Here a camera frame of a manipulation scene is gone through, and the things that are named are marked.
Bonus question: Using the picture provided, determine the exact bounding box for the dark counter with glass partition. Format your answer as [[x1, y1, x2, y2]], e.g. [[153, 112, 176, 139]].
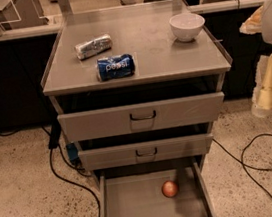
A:
[[0, 0, 272, 132]]

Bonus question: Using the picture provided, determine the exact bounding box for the white ceramic bowl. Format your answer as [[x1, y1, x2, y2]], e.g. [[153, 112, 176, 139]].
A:
[[169, 13, 206, 42]]

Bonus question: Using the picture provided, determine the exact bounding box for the blue power adapter box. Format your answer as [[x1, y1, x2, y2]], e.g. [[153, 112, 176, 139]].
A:
[[66, 143, 79, 163]]

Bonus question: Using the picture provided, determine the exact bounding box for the grey metal drawer cabinet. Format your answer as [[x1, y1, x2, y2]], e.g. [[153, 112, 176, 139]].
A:
[[43, 0, 232, 175]]

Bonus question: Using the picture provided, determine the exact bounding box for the blue pepsi can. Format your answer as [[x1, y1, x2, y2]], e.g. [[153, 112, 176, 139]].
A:
[[96, 54, 136, 82]]

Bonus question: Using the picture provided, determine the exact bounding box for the grey open bottom drawer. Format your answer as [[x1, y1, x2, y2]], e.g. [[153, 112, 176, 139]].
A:
[[100, 160, 217, 217]]

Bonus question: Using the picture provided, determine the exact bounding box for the grey top drawer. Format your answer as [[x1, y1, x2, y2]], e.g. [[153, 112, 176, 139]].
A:
[[58, 93, 224, 142]]

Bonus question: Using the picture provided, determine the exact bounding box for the black cable on floor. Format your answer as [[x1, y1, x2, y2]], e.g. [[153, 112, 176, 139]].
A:
[[0, 118, 103, 217], [212, 130, 272, 217]]

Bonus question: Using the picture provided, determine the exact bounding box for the grey middle drawer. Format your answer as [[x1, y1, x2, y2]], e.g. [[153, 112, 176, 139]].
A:
[[79, 133, 213, 171]]

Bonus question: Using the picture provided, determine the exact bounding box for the black cable on left floor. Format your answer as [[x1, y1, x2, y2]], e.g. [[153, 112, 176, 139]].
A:
[[0, 118, 103, 217]]

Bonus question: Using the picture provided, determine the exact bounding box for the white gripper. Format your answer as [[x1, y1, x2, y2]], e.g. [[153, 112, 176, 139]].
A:
[[239, 6, 272, 118]]

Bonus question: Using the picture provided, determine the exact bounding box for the black cable on right floor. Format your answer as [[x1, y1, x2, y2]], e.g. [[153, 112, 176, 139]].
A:
[[212, 130, 272, 217]]

